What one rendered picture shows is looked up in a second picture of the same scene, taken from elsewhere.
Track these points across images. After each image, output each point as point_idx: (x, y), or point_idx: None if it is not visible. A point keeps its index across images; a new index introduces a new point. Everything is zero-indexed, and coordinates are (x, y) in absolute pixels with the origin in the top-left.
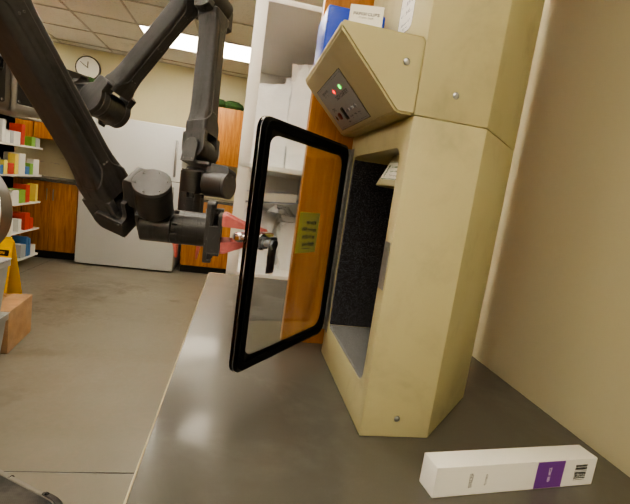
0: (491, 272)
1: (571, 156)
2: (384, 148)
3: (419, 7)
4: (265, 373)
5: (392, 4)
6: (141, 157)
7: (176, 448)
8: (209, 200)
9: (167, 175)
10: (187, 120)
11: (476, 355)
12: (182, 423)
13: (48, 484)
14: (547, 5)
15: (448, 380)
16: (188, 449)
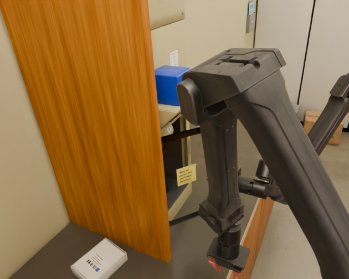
0: (51, 182)
1: None
2: (177, 118)
3: (181, 64)
4: (201, 227)
5: (160, 58)
6: None
7: (247, 200)
8: (238, 170)
9: (261, 159)
10: (240, 196)
11: (66, 220)
12: (244, 208)
13: None
14: None
15: None
16: (244, 199)
